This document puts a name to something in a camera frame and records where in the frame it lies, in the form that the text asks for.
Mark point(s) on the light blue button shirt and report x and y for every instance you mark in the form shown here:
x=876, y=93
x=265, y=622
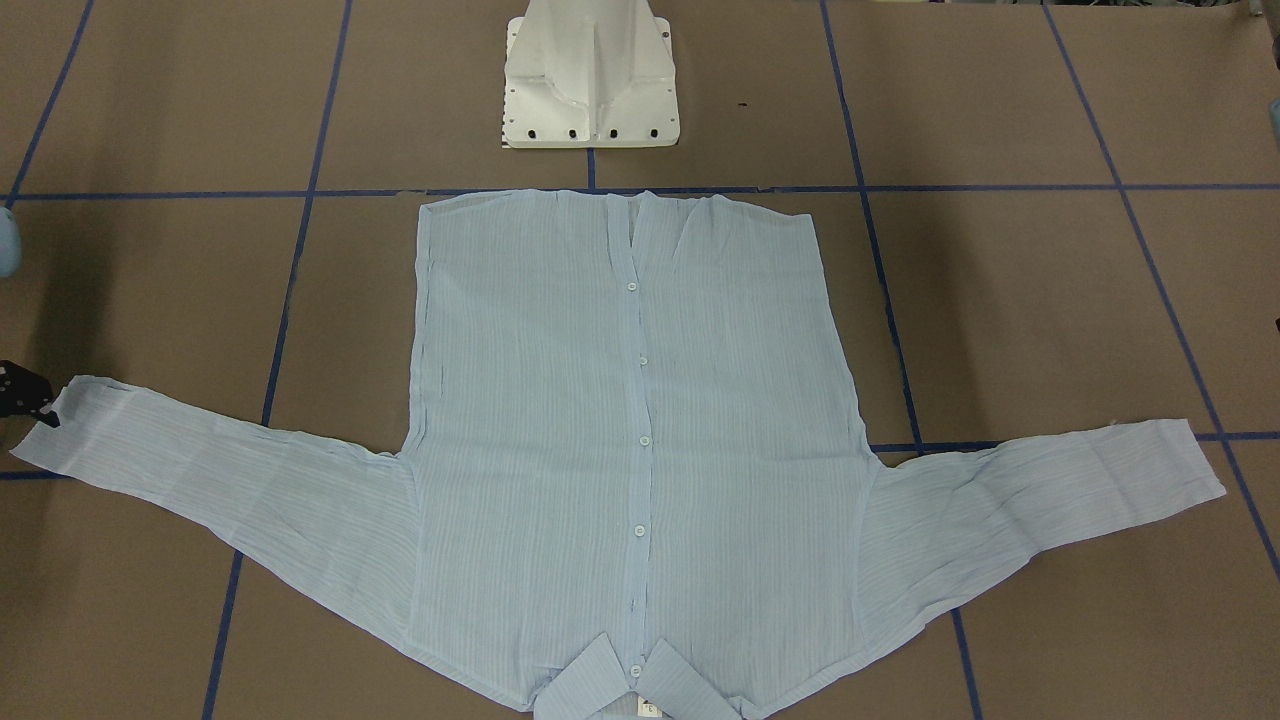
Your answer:
x=635, y=468

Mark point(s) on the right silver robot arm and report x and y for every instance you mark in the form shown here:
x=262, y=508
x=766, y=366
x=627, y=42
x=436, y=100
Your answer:
x=11, y=252

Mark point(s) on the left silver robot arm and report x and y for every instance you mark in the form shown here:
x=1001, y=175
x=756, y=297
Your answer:
x=1273, y=112

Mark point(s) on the white camera column base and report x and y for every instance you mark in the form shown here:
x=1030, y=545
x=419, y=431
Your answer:
x=590, y=75

